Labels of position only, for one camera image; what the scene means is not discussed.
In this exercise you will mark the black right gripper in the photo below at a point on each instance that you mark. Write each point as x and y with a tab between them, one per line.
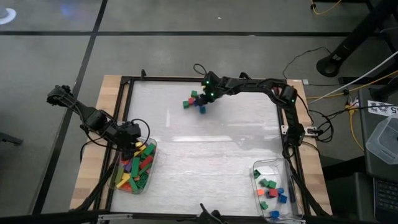
214	93

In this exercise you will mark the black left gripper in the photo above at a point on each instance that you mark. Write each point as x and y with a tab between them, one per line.
127	133

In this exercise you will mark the orange studded brick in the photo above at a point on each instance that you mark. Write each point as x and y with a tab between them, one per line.
124	161

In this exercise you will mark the yellow brick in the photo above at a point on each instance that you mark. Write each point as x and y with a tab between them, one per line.
141	149

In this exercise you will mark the purple long block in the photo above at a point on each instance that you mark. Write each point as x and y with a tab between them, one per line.
128	166

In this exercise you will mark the green long block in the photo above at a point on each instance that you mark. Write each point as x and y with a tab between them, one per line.
149	150
135	167
133	185
145	169

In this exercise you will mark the red long block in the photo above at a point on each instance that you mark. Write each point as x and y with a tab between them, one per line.
146	162

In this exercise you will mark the olive long block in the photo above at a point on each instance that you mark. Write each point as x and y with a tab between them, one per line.
119	175

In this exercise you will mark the green brick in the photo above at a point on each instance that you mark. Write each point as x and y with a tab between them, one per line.
143	180

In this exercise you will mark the red studded brick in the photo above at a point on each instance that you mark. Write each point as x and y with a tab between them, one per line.
126	186

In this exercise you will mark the clear plastic bin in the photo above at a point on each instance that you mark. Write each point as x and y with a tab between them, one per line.
280	168
152	183

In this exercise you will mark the green small studded block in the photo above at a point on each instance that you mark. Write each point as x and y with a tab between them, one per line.
256	173

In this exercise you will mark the orange small block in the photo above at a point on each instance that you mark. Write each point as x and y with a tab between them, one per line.
260	192

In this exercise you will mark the red small block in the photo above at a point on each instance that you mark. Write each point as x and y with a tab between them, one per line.
191	101
273	193

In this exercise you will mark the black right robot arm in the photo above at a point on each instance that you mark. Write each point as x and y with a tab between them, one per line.
280	90

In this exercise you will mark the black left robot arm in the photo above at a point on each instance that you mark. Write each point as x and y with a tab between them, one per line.
90	116

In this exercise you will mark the small white box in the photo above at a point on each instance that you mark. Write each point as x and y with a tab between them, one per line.
305	81

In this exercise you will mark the black bulky object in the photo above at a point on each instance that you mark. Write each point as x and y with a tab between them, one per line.
211	216

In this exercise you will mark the dark grey stand foot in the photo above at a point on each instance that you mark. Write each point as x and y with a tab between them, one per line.
9	138

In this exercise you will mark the black stand base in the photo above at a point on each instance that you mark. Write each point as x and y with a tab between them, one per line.
329	65

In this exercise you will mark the white printed label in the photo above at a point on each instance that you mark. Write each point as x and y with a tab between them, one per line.
381	109

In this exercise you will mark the dark side cabinet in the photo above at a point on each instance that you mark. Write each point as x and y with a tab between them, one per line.
370	168

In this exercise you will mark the white round floor disc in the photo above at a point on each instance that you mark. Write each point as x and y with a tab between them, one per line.
9	17

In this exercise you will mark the clear plastic tub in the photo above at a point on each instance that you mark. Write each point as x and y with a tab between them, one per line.
385	143

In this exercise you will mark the black keyboard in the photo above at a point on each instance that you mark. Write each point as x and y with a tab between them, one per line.
387	196

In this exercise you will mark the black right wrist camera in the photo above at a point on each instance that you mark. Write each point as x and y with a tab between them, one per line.
209	78

